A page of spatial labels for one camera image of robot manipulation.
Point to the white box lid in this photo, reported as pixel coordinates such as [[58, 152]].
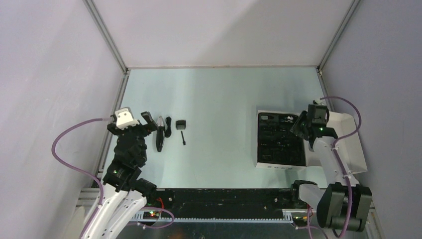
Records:
[[349, 149]]

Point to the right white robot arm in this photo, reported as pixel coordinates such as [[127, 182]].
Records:
[[344, 204]]

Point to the black silver hair clipper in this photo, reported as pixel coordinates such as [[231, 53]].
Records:
[[160, 134]]

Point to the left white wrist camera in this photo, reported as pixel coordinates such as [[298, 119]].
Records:
[[124, 118]]

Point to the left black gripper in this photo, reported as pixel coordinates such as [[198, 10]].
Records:
[[148, 128]]

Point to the white box with black tray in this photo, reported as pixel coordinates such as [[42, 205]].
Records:
[[277, 147]]

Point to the black comb guard attachment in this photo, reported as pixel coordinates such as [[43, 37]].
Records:
[[181, 124]]

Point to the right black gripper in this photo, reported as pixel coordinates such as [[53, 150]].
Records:
[[295, 128]]

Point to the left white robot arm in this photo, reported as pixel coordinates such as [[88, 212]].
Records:
[[123, 192]]

